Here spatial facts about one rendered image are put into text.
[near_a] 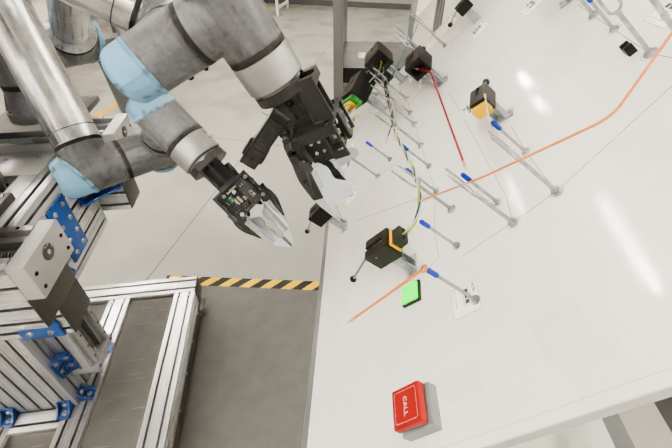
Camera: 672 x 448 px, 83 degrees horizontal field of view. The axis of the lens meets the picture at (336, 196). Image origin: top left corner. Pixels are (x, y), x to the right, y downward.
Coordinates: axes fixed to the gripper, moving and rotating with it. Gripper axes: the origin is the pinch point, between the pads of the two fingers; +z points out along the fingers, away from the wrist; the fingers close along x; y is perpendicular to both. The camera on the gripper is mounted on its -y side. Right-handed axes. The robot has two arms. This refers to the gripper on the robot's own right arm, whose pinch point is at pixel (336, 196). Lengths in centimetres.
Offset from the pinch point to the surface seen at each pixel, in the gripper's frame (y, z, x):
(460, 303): 13.7, 16.7, -11.7
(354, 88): -9, 12, 65
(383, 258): 2.1, 14.6, -2.1
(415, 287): 6.1, 19.3, -5.9
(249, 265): -115, 92, 79
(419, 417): 7.1, 16.1, -27.0
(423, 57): 15, 6, 52
